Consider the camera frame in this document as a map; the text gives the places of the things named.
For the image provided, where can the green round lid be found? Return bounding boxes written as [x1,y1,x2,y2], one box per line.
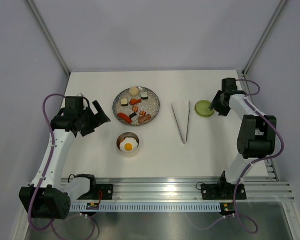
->
[194,100,214,118]

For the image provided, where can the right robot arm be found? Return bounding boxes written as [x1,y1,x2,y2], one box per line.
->
[200,77,276,200]

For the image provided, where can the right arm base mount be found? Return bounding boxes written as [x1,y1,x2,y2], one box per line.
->
[196,182,247,201]

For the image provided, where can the stainless steel tongs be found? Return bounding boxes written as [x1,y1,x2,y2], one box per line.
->
[171,100,191,145]

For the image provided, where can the bacon slice toy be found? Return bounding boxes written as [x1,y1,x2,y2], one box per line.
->
[138,114,151,124]

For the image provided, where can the aluminium front rail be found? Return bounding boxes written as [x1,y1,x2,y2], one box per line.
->
[27,176,295,202]

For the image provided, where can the right aluminium frame post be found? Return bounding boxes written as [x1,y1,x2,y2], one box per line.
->
[241,0,289,77]

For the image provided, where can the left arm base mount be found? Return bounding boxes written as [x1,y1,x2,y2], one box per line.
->
[88,183,114,200]

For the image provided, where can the aluminium frame post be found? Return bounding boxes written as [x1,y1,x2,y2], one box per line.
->
[25,0,71,78]
[241,0,289,77]

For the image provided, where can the left aluminium frame post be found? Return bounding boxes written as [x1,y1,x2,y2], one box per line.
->
[25,0,71,78]

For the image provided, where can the sushi roll toy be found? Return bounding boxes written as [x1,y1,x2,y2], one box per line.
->
[141,91,148,100]

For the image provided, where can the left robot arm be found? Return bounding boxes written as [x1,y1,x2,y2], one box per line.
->
[19,96,113,221]

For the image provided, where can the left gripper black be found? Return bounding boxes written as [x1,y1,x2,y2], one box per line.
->
[78,100,110,136]

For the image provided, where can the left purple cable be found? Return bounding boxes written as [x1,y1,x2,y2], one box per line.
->
[27,93,100,240]

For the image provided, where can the white slotted cable duct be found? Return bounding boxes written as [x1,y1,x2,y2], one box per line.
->
[70,202,221,213]

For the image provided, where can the fried egg toy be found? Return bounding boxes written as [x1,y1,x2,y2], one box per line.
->
[119,137,138,153]

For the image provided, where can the silver patterned plate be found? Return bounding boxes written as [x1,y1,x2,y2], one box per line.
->
[112,86,160,127]

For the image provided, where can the white rice cube toy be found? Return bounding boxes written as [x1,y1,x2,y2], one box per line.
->
[129,112,139,122]

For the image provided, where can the beige round bun toy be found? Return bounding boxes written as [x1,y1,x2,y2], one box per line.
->
[129,86,139,97]

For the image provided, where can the stainless steel bowl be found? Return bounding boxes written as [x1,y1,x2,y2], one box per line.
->
[116,132,140,158]

